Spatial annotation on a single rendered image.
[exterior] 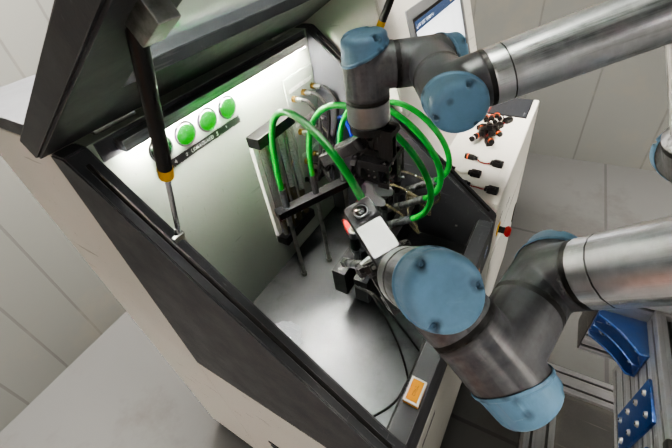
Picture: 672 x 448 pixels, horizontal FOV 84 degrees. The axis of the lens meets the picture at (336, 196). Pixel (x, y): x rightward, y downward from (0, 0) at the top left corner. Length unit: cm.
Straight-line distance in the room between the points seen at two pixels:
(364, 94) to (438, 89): 17
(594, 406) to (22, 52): 253
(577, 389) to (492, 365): 137
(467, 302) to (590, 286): 13
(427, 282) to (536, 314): 13
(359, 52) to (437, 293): 38
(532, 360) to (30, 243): 202
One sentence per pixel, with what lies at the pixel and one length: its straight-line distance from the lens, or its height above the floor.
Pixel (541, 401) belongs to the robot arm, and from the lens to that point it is 42.
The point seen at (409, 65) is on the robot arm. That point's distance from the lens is 61.
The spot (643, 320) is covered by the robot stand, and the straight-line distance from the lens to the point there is 110.
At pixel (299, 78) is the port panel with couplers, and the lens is 106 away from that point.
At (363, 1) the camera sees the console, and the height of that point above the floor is 150.
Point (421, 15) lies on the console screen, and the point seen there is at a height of 141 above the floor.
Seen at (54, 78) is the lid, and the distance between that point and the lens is 47.
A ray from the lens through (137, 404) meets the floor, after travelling 219.
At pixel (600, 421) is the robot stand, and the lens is 174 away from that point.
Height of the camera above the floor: 171
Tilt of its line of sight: 38 degrees down
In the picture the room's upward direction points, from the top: 9 degrees counter-clockwise
